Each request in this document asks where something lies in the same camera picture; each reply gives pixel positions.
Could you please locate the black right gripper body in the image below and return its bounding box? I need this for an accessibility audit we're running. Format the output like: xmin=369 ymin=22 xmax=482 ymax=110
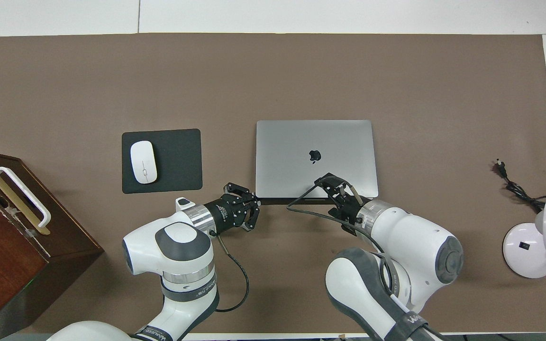
xmin=332 ymin=185 xmax=366 ymax=230

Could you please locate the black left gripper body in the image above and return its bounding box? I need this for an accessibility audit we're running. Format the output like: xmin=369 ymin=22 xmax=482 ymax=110
xmin=204 ymin=198 xmax=250 ymax=236

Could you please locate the silver apple laptop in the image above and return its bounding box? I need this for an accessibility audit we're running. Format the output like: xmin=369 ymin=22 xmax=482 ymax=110
xmin=255 ymin=120 xmax=379 ymax=199

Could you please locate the black mouse pad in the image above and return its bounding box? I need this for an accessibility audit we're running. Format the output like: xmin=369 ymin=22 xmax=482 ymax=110
xmin=121 ymin=128 xmax=203 ymax=194

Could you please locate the white computer mouse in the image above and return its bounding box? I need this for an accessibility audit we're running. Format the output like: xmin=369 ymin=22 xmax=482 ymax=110
xmin=130 ymin=141 xmax=158 ymax=184

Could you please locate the brown table mat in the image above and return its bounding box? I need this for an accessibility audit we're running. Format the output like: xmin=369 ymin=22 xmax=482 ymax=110
xmin=0 ymin=33 xmax=546 ymax=334

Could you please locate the white desk lamp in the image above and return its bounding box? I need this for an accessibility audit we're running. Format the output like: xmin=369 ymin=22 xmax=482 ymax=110
xmin=502 ymin=196 xmax=546 ymax=279

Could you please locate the dark wooden box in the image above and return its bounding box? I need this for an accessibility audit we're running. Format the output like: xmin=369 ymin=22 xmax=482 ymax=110
xmin=0 ymin=148 xmax=105 ymax=341

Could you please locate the black lamp power cable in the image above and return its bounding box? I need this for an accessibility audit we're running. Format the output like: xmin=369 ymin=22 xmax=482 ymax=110
xmin=492 ymin=160 xmax=546 ymax=212

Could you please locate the white box handle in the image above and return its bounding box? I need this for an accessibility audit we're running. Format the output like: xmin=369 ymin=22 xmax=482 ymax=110
xmin=0 ymin=166 xmax=52 ymax=228

